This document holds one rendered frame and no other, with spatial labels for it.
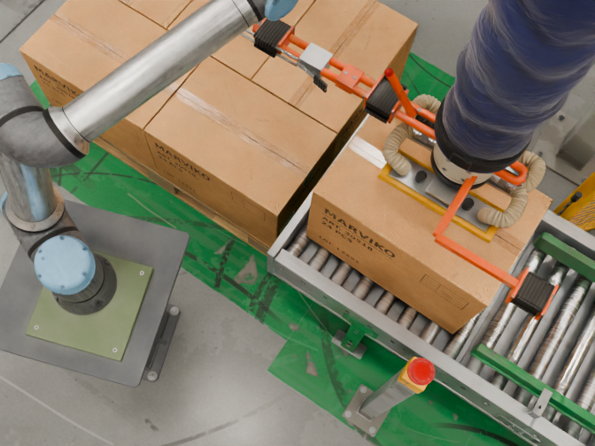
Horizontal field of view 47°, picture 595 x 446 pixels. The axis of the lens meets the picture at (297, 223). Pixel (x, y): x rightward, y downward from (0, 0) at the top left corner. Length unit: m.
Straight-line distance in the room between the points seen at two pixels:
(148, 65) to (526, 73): 0.71
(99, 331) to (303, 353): 1.00
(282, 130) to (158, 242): 0.68
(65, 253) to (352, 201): 0.82
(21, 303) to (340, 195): 1.01
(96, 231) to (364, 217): 0.84
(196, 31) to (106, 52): 1.45
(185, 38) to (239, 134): 1.22
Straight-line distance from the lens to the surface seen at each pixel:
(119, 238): 2.24
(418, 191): 1.85
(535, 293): 1.70
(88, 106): 1.41
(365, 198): 2.05
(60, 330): 2.18
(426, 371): 1.85
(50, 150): 1.41
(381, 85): 1.84
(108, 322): 2.15
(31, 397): 2.99
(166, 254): 2.20
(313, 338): 2.88
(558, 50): 1.29
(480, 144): 1.59
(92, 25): 2.91
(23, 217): 1.94
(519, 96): 1.39
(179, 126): 2.61
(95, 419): 2.91
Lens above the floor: 2.82
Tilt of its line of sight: 69 degrees down
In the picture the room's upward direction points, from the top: 7 degrees clockwise
